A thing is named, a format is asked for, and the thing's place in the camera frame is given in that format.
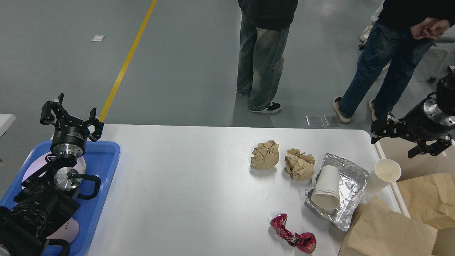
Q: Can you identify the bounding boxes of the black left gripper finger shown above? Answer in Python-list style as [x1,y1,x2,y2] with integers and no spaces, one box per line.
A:
[80,108,104,142]
[40,94,71,128]

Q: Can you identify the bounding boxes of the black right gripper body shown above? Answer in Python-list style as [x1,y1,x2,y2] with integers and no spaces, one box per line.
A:
[402,98,455,141]

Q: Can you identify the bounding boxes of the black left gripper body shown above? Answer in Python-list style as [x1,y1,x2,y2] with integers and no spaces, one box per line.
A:
[50,125,88,158]

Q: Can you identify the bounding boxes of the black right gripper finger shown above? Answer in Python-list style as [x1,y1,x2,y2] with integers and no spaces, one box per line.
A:
[370,114,409,144]
[407,136,452,159]

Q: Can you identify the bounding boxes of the pink plate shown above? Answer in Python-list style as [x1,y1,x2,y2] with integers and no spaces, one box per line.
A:
[22,152,86,191]

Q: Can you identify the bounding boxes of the white paper cup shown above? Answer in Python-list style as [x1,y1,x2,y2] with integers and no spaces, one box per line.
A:
[365,159,401,195]
[311,165,340,210]

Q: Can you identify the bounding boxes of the brown paper bag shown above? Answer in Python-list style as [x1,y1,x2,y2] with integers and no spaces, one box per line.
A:
[397,173,455,230]

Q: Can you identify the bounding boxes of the aluminium foil tray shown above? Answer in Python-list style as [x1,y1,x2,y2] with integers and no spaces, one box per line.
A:
[306,153,369,231]

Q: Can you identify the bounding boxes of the pink mug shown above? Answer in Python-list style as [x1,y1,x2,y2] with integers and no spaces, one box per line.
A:
[47,218,80,243]

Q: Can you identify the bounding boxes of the brown paper ball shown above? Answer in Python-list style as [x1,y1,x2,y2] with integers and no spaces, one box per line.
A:
[284,149,316,181]
[250,140,279,170]

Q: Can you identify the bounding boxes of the brown paper bag corner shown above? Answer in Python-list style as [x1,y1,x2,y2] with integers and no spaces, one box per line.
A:
[338,196,438,256]

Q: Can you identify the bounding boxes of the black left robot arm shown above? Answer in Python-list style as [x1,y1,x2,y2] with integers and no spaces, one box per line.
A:
[0,94,104,256]

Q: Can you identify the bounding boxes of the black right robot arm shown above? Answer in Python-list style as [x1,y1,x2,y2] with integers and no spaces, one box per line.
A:
[370,73,455,159]

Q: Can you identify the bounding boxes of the blue plastic tray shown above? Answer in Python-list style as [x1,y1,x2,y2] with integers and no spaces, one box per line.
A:
[0,140,121,256]

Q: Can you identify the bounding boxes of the beige plastic bin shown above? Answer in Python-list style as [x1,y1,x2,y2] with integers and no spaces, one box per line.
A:
[372,135,455,256]

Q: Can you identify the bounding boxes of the white side table corner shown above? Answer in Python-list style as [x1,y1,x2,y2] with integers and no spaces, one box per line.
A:
[0,113,16,137]

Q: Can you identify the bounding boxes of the metal floor plates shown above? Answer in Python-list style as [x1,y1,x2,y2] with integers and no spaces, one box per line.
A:
[306,115,341,127]

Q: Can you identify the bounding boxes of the white office chair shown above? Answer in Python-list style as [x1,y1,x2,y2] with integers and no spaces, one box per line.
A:
[427,36,455,83]

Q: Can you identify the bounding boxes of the person in blue jeans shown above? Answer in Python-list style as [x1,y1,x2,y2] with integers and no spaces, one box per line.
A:
[332,0,455,124]

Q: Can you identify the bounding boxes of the white paper scrap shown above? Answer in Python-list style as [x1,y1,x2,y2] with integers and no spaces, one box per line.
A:
[91,34,105,42]

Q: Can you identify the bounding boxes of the person in white trousers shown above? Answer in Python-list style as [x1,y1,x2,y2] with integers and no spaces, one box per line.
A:
[358,8,382,50]

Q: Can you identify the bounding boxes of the crumpled red foil wrapper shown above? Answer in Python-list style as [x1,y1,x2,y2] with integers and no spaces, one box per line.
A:
[270,213,317,254]

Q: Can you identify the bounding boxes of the person in faded jeans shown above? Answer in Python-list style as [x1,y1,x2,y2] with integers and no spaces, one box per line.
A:
[237,0,298,113]

